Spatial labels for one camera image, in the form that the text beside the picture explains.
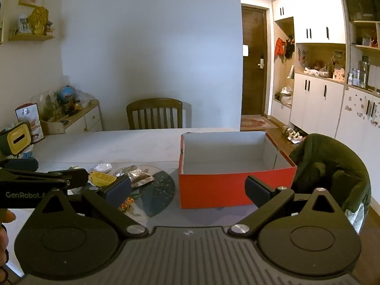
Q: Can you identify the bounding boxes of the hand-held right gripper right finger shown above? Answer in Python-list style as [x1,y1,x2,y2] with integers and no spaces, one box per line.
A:
[228,175,346,235]

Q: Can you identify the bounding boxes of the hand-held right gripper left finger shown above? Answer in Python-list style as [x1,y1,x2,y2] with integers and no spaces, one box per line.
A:
[34,175,149,238]

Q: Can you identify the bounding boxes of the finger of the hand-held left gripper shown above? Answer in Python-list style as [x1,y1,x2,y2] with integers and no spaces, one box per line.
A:
[0,168,90,189]
[4,158,40,172]

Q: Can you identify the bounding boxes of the orange bead trinket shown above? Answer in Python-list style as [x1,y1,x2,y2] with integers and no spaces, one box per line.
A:
[119,197,135,213]

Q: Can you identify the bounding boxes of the silver foil bag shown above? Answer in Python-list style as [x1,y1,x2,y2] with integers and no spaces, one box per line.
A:
[110,165,155,188]

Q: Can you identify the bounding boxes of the red cardboard box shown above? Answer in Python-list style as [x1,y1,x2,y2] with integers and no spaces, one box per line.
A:
[178,131,298,210]

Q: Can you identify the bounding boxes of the person's left hand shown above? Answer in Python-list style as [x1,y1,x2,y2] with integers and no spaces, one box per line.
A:
[0,209,17,276]

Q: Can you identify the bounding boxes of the yellow green tissue box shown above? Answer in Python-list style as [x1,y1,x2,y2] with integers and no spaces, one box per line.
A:
[0,122,33,156]

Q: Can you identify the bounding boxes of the red white snack bag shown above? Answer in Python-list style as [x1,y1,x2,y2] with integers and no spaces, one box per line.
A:
[15,102,45,144]

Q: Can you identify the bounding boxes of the open cardboard box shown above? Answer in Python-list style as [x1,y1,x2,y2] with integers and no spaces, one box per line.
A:
[40,119,66,135]

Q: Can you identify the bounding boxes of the white wooden sideboard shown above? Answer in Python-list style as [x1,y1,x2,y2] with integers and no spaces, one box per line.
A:
[40,99,104,134]

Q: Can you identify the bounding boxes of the red patterned rug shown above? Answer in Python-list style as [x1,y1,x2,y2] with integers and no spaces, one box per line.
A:
[240,116,278,131]

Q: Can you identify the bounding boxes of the green jacket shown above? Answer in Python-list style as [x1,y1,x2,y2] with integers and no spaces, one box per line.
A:
[289,133,372,214]

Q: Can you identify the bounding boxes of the crumpled clear plastic bag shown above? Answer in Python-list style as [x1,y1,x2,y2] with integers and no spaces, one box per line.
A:
[76,90,95,107]

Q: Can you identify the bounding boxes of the blue globe toy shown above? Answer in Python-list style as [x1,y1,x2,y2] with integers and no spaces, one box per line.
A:
[58,85,75,103]

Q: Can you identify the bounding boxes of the wooden slatted chair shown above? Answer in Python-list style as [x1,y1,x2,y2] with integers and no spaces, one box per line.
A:
[126,98,184,130]

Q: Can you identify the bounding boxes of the white bags in cubby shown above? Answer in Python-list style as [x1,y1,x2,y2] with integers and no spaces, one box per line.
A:
[275,86,294,106]

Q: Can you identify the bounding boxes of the pale patterned cloth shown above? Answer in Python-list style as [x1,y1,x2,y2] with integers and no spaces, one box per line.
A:
[344,203,367,234]

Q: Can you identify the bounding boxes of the brown wooden door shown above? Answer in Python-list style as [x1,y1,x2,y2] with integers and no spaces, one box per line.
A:
[241,4,268,116]

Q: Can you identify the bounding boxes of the white base cabinet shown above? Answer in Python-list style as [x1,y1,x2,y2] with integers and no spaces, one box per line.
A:
[289,73,346,138]

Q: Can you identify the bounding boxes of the white cabinet with stickers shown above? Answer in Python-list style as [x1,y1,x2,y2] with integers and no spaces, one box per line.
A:
[337,86,380,161]

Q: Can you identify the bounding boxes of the counter clutter pile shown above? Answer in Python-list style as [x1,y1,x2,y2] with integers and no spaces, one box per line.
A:
[303,61,331,78]

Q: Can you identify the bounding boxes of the small photo card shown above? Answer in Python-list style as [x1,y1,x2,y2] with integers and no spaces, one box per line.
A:
[16,13,32,34]

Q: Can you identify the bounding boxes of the red hanging bag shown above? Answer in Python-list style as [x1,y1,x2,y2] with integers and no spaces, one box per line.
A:
[275,37,286,57]

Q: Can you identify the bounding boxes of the yellow honeycomb ornament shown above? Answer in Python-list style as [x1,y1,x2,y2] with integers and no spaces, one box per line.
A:
[30,6,49,34]

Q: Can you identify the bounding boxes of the dark hanging bag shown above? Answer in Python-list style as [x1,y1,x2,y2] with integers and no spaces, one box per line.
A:
[284,36,296,58]

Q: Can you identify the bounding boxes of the small clear bottles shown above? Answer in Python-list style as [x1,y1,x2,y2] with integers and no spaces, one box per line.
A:
[347,68,360,86]

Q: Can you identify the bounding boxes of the tall clear bottle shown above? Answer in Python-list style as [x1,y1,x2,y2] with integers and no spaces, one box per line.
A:
[359,56,370,88]

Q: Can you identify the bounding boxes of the wooden wall shelf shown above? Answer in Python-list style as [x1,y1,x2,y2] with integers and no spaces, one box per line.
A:
[8,33,55,41]

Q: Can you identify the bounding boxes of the white wall cabinet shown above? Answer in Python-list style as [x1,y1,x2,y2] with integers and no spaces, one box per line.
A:
[272,0,348,43]

